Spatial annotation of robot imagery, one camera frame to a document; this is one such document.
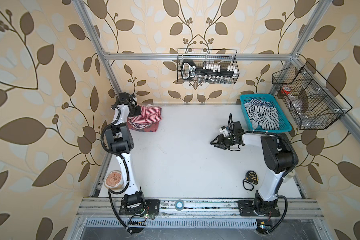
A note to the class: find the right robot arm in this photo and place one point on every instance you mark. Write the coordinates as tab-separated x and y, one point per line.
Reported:
280	158

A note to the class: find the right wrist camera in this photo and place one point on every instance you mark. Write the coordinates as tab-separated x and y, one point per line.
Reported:
224	131

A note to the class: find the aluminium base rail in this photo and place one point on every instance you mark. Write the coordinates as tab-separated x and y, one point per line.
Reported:
209	208

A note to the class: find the black white striped garment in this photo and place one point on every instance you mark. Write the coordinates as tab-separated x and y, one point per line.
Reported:
262	115

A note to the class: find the round blue button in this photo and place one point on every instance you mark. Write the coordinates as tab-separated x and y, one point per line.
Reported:
179	205

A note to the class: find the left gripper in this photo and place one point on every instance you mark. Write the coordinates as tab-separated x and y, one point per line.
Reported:
136	111

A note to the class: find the back wire basket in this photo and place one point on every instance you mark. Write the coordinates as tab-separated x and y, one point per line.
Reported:
222	57

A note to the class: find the teal plastic basket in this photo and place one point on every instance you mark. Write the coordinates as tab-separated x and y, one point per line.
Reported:
285	126

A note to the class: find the round tan pad dish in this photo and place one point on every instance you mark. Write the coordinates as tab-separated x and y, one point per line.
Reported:
114	180

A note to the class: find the wire basket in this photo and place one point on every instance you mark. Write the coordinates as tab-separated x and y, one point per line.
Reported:
222	57
323	103

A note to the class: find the right wire basket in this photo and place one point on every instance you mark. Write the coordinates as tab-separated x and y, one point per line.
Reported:
323	103

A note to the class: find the red tank top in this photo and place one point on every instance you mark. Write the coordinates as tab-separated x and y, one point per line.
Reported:
153	127

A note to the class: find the black tape measure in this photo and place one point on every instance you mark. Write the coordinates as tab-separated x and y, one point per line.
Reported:
250	181

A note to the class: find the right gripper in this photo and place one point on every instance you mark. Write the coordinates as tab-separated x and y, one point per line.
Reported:
220	143

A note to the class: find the red white striped garment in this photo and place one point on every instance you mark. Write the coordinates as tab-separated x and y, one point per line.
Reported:
149	114

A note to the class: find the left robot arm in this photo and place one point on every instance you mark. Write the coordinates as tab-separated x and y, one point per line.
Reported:
116	139

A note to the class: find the black socket set tool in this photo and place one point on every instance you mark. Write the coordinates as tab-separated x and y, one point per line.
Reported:
209	73

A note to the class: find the red capped plastic bottle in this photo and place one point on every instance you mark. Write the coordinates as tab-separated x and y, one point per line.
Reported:
293	102

